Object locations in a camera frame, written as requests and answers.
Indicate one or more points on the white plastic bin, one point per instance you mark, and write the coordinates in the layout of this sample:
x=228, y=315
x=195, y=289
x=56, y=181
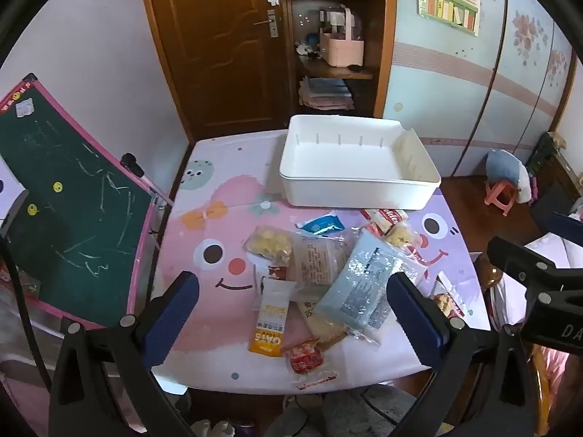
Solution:
x=346, y=159

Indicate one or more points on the pink plastic stool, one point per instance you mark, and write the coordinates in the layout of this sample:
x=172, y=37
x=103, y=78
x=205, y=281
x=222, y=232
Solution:
x=501, y=195

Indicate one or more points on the brown wooden door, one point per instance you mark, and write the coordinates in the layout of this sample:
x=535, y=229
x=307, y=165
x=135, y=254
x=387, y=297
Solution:
x=214, y=45

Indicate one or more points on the pink storage basket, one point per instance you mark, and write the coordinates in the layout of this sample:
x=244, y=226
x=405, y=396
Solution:
x=341, y=48

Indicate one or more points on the pastel floral wardrobe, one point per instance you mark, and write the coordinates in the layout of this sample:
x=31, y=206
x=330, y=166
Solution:
x=455, y=100

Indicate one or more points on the orange white snack packet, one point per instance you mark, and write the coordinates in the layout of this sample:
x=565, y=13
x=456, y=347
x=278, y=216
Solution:
x=269, y=323

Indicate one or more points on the light blue snack packet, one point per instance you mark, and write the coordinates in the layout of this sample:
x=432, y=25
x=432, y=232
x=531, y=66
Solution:
x=360, y=286

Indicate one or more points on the clear puffed rice packet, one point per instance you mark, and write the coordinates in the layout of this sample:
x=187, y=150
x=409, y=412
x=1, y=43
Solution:
x=401, y=236
x=268, y=246

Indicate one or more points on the green chalkboard easel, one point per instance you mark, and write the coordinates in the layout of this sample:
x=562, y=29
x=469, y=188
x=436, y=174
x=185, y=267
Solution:
x=68, y=191

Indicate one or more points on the blue cushion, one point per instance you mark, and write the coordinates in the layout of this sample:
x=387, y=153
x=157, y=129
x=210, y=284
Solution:
x=501, y=168

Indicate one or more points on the wall calendar poster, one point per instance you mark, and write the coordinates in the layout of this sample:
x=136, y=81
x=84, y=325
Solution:
x=448, y=0

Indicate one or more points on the red white cookie packet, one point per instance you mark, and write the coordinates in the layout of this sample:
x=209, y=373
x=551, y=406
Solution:
x=387, y=215

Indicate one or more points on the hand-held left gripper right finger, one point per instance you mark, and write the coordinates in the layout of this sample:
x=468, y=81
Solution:
x=412, y=318

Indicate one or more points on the blue white snack packet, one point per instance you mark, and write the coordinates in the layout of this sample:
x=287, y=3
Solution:
x=321, y=226

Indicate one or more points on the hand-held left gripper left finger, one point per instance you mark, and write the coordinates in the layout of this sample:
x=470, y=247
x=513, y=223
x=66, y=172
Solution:
x=177, y=314

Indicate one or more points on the wooden shelf unit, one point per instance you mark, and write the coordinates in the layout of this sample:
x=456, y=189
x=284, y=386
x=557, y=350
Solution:
x=382, y=18

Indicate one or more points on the beige cracker packet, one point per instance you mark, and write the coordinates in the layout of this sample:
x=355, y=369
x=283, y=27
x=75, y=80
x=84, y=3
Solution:
x=314, y=264

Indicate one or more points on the clear red nut packet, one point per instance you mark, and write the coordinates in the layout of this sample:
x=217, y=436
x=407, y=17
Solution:
x=306, y=356

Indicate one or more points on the red white cake packet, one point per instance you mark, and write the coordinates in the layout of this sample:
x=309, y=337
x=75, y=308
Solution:
x=444, y=302

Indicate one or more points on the dark wooden cabinet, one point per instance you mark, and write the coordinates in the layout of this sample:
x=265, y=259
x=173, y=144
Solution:
x=553, y=182

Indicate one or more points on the stack of folded cloths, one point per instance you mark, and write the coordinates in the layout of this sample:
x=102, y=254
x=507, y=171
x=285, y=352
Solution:
x=325, y=93

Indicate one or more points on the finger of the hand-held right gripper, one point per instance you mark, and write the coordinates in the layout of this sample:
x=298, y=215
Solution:
x=519, y=259
x=571, y=225

